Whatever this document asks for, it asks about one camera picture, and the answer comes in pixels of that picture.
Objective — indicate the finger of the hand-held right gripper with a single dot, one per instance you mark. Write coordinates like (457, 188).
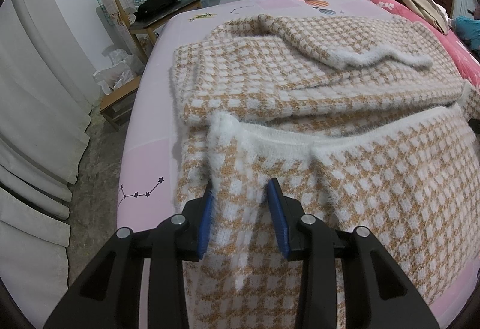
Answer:
(475, 125)

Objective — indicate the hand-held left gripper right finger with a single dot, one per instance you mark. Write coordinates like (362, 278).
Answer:
(278, 224)

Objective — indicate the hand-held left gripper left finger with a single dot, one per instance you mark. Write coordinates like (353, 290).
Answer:
(204, 224)

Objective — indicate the beige white checked knit coat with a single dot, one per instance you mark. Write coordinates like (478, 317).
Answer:
(337, 81)

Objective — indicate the pink floral blanket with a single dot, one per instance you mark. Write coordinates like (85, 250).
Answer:
(461, 55)

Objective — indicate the pink printed bed sheet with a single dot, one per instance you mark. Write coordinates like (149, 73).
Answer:
(146, 164)

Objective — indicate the small wooden stool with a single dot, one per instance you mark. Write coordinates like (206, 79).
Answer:
(120, 93)

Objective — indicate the clear plastic bags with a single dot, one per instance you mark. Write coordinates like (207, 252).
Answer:
(120, 70)

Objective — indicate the white curtain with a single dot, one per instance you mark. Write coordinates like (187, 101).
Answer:
(37, 107)

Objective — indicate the black bag on chair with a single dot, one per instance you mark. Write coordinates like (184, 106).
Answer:
(157, 4)

